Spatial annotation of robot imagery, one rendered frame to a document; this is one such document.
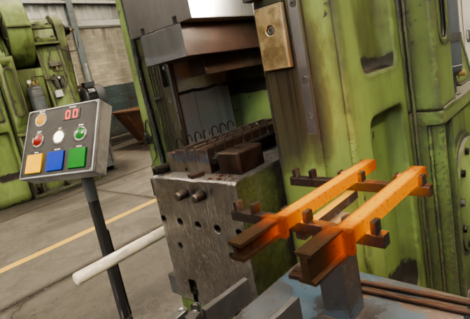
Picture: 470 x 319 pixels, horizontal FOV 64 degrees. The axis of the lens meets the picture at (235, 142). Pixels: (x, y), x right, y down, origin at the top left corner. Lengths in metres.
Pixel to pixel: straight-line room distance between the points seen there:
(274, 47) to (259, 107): 0.56
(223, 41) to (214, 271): 0.72
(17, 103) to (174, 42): 4.87
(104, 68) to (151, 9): 9.14
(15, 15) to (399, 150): 5.49
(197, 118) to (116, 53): 9.19
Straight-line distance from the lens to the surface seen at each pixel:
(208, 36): 1.19
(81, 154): 1.46
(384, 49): 1.35
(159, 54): 1.21
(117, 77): 10.48
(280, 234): 0.64
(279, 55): 1.05
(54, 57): 6.37
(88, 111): 1.52
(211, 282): 1.28
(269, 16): 1.07
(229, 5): 1.22
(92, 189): 1.65
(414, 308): 0.89
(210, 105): 1.52
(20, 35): 6.08
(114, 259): 1.49
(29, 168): 1.62
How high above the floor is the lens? 1.20
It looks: 10 degrees down
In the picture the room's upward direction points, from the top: 11 degrees counter-clockwise
